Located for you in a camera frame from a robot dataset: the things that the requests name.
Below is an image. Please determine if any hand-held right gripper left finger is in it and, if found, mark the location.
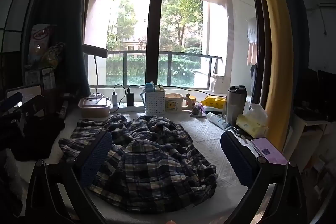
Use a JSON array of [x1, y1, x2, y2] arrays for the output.
[[25, 130, 113, 224]]

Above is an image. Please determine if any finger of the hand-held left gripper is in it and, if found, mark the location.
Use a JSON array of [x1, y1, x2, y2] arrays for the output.
[[20, 94, 46, 119], [0, 92, 24, 109]]

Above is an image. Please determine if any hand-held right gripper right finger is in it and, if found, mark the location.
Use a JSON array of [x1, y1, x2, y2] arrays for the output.
[[220, 131, 308, 224]]

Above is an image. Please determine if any plaid flannel shirt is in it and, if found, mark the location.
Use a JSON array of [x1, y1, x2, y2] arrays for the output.
[[58, 113, 218, 214]]

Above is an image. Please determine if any black tablet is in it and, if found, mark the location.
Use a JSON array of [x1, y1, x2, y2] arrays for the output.
[[6, 85, 43, 115]]

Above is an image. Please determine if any small printed carton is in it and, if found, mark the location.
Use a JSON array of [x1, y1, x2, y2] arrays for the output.
[[42, 68, 56, 89], [25, 70, 44, 86]]

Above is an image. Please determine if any black cloth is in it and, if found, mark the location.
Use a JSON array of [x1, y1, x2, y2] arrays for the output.
[[10, 116, 66, 162]]

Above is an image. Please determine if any white textured tablecloth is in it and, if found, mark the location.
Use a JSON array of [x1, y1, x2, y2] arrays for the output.
[[16, 109, 253, 224]]

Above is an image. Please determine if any purple flat box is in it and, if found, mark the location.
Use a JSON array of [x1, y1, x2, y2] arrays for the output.
[[251, 137, 289, 165]]

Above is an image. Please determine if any yellow tissue pack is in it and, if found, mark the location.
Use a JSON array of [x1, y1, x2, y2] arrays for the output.
[[236, 103, 269, 138]]

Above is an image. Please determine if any white cream tube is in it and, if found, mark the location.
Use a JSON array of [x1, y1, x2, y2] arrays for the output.
[[206, 112, 231, 131]]

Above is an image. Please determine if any beige lunch box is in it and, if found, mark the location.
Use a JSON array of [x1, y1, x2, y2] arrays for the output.
[[78, 97, 111, 119]]

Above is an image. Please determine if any stainless steel tumbler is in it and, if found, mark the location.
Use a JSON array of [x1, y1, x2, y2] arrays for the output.
[[225, 85, 248, 126]]

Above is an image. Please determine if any yellow green snack bag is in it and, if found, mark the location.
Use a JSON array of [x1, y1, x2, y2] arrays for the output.
[[42, 42, 65, 69]]

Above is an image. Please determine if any white power strip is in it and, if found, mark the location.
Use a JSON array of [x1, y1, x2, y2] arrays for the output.
[[109, 102, 146, 113]]

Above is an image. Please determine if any yellow snack packet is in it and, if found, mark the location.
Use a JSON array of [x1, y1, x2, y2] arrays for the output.
[[200, 95, 227, 109]]

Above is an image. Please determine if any small purple plant ornament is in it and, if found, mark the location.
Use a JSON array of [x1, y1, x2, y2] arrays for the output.
[[190, 105, 208, 118]]

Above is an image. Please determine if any red white snack bag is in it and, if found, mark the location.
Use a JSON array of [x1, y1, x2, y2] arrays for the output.
[[28, 24, 57, 67]]

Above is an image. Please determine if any white shelf unit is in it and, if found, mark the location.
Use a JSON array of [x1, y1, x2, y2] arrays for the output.
[[285, 114, 331, 203]]

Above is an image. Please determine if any small yellow figurine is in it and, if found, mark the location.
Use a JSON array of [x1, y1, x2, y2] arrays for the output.
[[185, 93, 197, 107]]

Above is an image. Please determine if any white perforated basket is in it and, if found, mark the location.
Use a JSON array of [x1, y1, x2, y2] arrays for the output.
[[144, 90, 166, 115]]

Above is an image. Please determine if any green curtain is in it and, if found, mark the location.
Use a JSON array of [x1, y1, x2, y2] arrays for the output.
[[34, 0, 103, 98]]

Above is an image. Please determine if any white desk lamp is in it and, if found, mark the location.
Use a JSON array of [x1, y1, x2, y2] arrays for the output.
[[83, 44, 109, 100]]

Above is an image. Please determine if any yellow bear mug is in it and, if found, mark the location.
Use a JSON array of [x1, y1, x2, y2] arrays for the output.
[[165, 93, 193, 113]]

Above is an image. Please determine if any yellow curtain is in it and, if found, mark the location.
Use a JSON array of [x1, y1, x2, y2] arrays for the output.
[[248, 0, 294, 151]]

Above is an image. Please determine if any balcony railing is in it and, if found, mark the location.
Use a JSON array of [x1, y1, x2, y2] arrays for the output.
[[106, 50, 220, 88]]

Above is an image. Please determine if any hanging laundry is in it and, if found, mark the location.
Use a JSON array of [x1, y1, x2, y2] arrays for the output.
[[246, 17, 259, 66]]

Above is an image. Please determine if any black charger cable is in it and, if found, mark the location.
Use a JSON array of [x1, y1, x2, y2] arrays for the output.
[[128, 84, 227, 97], [113, 84, 127, 95]]

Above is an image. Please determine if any dark window frame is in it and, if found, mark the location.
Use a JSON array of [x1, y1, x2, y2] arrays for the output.
[[145, 0, 169, 86]]

